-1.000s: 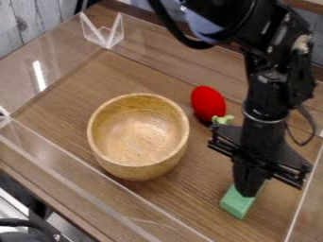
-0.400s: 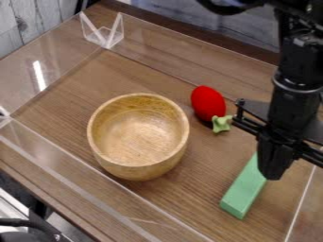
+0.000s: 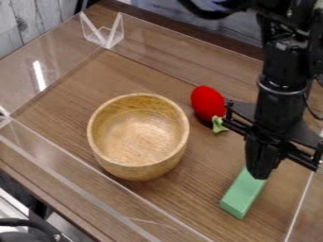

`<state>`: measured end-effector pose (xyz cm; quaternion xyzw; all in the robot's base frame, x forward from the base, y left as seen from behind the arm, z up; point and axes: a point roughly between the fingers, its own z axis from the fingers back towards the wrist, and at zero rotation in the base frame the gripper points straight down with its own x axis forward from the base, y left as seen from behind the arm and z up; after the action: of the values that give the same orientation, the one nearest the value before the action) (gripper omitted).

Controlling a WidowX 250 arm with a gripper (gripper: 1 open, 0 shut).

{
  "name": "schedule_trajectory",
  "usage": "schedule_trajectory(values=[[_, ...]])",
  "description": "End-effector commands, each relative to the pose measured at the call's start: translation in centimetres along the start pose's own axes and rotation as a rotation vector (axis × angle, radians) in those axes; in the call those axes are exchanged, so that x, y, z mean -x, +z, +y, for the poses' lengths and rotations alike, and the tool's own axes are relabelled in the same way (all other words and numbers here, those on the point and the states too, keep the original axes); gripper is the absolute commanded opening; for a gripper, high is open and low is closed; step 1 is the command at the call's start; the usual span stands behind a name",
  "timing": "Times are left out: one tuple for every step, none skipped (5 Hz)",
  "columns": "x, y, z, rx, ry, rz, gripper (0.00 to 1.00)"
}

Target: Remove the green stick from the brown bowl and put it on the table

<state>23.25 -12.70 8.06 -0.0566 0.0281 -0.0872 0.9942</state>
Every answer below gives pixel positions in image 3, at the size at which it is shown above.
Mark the clear acrylic tray walls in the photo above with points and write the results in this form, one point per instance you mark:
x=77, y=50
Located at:
x=60, y=77

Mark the brown wooden bowl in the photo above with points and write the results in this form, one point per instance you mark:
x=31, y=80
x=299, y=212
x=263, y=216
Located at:
x=137, y=134

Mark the clear acrylic corner bracket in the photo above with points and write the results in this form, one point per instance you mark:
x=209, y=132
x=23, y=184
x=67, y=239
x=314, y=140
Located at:
x=105, y=37

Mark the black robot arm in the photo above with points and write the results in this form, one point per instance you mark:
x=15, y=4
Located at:
x=291, y=25

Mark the black metal stand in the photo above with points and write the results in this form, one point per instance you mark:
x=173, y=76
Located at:
x=43, y=229

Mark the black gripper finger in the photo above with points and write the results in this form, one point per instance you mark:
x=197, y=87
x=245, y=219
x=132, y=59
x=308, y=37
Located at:
x=261, y=156

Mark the red toy strawberry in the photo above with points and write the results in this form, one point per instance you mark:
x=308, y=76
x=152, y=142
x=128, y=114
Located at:
x=208, y=106

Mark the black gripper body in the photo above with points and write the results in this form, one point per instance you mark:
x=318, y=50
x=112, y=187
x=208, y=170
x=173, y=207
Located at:
x=275, y=120

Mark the green rectangular stick block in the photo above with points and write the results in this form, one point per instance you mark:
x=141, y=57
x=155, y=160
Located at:
x=241, y=194

